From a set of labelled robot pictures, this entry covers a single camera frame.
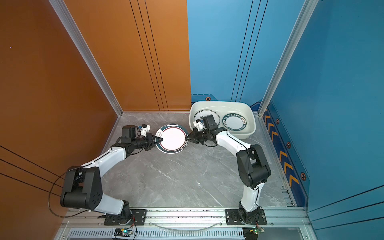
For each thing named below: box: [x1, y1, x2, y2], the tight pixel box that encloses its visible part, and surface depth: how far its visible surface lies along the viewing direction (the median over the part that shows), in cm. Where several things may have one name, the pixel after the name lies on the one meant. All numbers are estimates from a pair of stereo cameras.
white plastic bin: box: [189, 101, 256, 140], surface depth 117 cm
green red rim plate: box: [155, 124, 189, 154], surface depth 88 cm
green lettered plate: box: [222, 113, 247, 132], surface depth 114 cm
